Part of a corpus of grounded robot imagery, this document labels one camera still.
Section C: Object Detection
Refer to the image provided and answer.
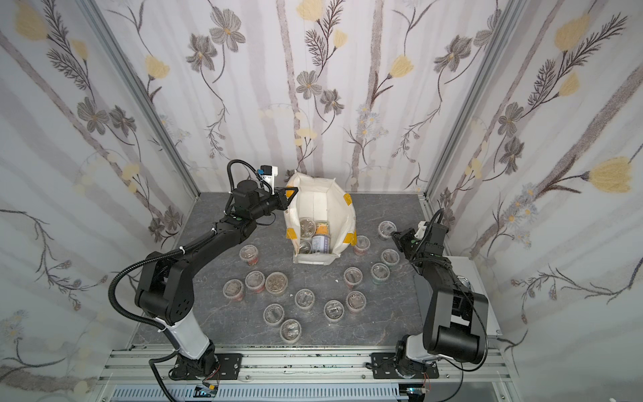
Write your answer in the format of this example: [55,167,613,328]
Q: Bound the white canvas tote bag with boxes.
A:
[284,173,358,266]

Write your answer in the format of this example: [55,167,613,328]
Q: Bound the orange label seed jar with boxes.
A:
[313,220,330,239]

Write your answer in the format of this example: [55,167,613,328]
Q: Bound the yellow stripe lid seed jar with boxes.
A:
[323,300,345,323]

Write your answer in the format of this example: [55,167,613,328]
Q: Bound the seed jar row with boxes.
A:
[295,288,316,312]

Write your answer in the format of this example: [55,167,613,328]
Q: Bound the red green label seed jar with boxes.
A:
[263,303,285,327]

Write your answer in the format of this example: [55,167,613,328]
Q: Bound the clear lid seed jar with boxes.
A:
[280,318,302,344]

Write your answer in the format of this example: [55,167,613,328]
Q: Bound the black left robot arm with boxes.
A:
[108,165,298,381]

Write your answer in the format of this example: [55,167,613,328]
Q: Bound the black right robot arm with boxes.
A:
[392,209,489,378]

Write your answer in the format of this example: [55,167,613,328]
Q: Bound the clear lid jar in bag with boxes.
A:
[300,218,316,239]

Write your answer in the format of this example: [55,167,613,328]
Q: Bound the silver metal case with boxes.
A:
[414,255,502,338]

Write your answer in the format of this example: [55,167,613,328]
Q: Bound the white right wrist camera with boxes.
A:
[415,221,428,241]

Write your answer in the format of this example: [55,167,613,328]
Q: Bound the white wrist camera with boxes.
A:
[415,221,428,241]
[258,165,279,189]

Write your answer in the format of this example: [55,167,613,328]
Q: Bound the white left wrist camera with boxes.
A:
[258,165,279,189]

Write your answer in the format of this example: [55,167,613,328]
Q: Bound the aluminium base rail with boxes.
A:
[97,344,511,385]

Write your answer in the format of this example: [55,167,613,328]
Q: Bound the white slotted cable duct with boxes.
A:
[110,384,410,402]

